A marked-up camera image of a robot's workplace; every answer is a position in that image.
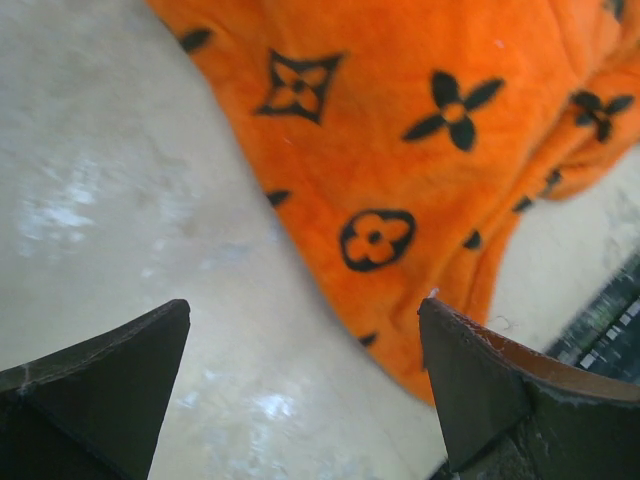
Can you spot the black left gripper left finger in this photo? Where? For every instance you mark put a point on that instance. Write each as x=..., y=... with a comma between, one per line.
x=94, y=410

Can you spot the orange patterned pillowcase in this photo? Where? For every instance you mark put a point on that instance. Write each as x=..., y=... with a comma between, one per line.
x=401, y=142

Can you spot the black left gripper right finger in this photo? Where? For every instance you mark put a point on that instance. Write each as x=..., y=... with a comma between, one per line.
x=509, y=412

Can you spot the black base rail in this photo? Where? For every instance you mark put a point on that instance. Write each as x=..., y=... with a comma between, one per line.
x=603, y=337

